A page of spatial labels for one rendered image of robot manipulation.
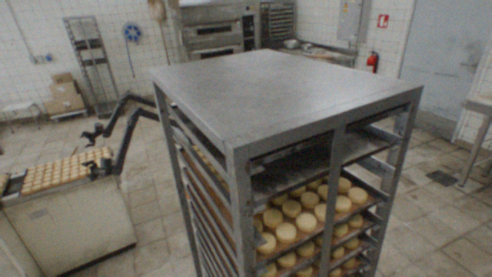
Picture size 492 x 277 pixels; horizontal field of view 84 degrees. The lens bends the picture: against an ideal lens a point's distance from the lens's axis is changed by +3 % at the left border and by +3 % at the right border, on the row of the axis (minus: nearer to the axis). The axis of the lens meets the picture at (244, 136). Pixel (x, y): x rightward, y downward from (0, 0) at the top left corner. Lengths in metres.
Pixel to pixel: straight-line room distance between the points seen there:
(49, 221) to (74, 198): 0.24
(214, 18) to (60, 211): 4.24
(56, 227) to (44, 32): 4.50
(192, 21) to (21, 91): 3.55
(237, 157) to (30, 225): 2.25
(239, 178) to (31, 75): 6.32
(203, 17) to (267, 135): 5.14
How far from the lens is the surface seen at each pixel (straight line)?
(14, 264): 2.53
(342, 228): 0.85
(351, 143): 0.74
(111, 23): 6.33
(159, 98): 0.99
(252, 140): 0.43
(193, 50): 5.50
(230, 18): 5.70
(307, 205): 0.78
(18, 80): 6.72
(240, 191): 0.46
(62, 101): 6.20
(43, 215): 2.51
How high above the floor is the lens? 2.03
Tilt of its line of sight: 28 degrees down
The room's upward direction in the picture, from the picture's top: 4 degrees counter-clockwise
